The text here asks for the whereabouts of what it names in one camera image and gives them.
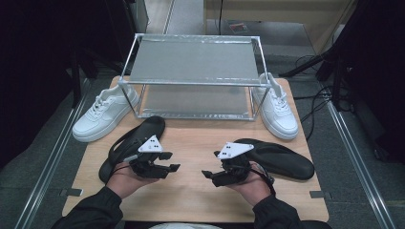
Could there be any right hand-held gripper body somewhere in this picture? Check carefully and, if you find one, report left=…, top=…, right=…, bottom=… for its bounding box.
left=211, top=141, right=255, bottom=188

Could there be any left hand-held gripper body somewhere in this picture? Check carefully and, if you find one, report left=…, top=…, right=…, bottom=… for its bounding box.
left=128, top=135, right=170, bottom=179

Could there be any black slipper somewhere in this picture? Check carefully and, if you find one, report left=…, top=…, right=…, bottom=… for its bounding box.
left=233, top=137, right=315, bottom=181
left=98, top=115, right=166, bottom=184

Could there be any white sneaker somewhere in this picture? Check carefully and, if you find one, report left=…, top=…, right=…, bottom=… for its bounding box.
left=72, top=84, right=141, bottom=143
left=252, top=72, right=300, bottom=141

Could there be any metal shoe rack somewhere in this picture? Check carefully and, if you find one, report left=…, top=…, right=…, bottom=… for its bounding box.
left=117, top=32, right=273, bottom=122

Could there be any person's right hand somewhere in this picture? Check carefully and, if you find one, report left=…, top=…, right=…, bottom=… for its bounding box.
left=225, top=161, right=273, bottom=207

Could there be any person's left hand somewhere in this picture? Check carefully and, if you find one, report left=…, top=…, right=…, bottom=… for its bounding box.
left=105, top=161, right=160, bottom=200

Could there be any person's white clothing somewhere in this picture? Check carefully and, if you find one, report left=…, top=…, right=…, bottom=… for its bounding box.
left=148, top=222, right=224, bottom=229

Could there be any black tripod stand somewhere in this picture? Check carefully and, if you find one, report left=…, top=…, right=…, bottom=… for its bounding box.
left=280, top=44, right=352, bottom=113

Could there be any red label card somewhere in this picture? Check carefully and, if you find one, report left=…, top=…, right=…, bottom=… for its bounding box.
left=228, top=22, right=249, bottom=35

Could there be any black curtain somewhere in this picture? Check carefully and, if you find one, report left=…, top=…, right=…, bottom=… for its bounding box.
left=0, top=0, right=135, bottom=170
left=330, top=0, right=405, bottom=163

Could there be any right hand-held gripper cable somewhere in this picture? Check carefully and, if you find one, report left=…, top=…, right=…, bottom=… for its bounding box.
left=251, top=161, right=277, bottom=197

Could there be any black floor cable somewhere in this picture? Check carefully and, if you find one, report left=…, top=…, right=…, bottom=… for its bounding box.
left=292, top=85, right=333, bottom=141
left=294, top=54, right=323, bottom=75

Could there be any black stand post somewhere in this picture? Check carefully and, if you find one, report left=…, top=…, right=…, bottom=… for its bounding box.
left=70, top=47, right=99, bottom=109

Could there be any metal floor rail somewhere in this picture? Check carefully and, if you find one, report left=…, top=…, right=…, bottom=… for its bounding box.
left=13, top=79, right=92, bottom=229
left=326, top=101, right=397, bottom=229

